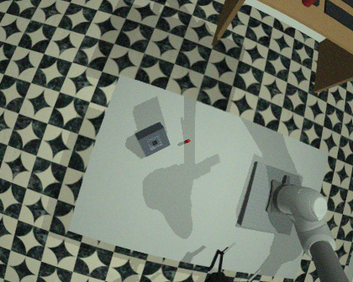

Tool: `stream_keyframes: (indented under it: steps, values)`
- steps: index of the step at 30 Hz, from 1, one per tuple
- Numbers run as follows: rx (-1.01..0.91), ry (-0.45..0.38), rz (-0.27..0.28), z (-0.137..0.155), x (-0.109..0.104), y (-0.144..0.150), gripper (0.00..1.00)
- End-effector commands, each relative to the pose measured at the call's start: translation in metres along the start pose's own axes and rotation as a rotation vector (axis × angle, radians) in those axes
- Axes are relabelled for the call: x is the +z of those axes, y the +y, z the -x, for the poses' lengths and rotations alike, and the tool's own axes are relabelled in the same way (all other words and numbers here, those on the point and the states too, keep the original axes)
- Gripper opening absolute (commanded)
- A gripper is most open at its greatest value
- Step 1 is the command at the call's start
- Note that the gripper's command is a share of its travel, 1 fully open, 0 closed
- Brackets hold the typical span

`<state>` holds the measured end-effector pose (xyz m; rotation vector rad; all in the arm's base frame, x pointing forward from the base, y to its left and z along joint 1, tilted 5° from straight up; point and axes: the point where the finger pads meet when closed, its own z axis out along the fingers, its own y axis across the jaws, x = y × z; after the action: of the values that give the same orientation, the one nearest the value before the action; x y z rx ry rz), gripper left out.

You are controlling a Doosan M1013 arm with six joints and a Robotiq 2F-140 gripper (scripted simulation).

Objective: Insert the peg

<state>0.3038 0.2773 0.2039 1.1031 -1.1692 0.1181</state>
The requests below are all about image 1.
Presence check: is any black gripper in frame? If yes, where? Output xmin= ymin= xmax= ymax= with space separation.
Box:
xmin=204 ymin=243 xmax=261 ymax=282

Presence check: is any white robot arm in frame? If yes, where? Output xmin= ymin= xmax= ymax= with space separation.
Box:
xmin=266 ymin=175 xmax=350 ymax=282

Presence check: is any dark grey sloped panel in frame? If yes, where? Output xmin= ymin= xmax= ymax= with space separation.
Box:
xmin=135 ymin=123 xmax=170 ymax=157

